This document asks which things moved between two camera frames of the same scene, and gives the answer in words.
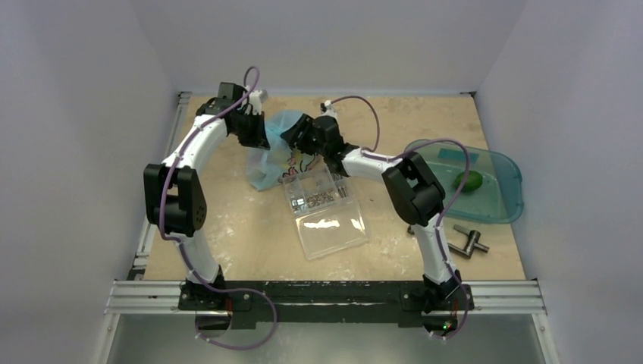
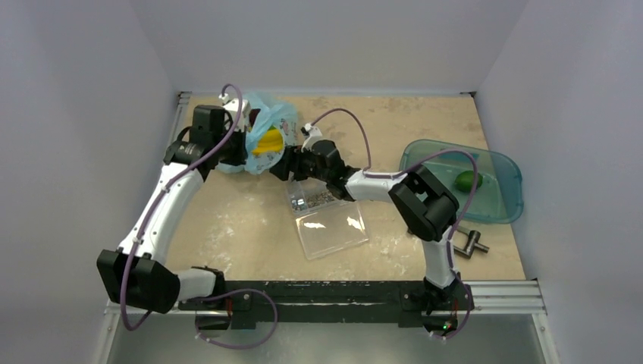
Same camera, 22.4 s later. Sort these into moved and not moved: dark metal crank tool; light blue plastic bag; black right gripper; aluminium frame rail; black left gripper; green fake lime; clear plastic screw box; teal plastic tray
Moved: black left gripper; black right gripper; light blue plastic bag
Not moved: teal plastic tray; clear plastic screw box; dark metal crank tool; green fake lime; aluminium frame rail
